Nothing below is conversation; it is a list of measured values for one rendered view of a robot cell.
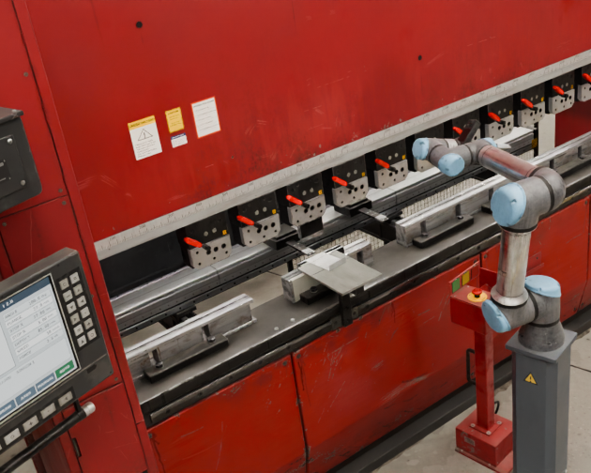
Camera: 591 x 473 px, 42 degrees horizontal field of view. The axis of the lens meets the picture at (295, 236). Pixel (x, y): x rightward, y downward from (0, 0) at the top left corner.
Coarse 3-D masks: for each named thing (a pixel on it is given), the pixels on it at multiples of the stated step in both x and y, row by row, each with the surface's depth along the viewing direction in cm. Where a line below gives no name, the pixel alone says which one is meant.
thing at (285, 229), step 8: (280, 232) 302; (288, 232) 301; (296, 232) 303; (272, 240) 300; (280, 240) 299; (288, 240) 301; (296, 240) 304; (280, 248) 300; (296, 248) 295; (304, 248) 294
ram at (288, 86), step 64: (64, 0) 203; (128, 0) 213; (192, 0) 224; (256, 0) 236; (320, 0) 250; (384, 0) 265; (448, 0) 282; (512, 0) 302; (576, 0) 324; (64, 64) 208; (128, 64) 219; (192, 64) 230; (256, 64) 243; (320, 64) 257; (384, 64) 274; (448, 64) 292; (512, 64) 313; (576, 64) 337; (64, 128) 214; (128, 128) 225; (192, 128) 237; (256, 128) 250; (320, 128) 266; (384, 128) 283; (128, 192) 231; (192, 192) 244; (256, 192) 258
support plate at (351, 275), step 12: (336, 252) 288; (348, 264) 280; (360, 264) 278; (312, 276) 275; (324, 276) 274; (336, 276) 273; (348, 276) 272; (360, 276) 271; (372, 276) 269; (336, 288) 265; (348, 288) 264
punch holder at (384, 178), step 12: (396, 144) 288; (372, 156) 286; (384, 156) 287; (396, 156) 290; (372, 168) 288; (384, 168) 289; (396, 168) 292; (372, 180) 292; (384, 180) 290; (396, 180) 294
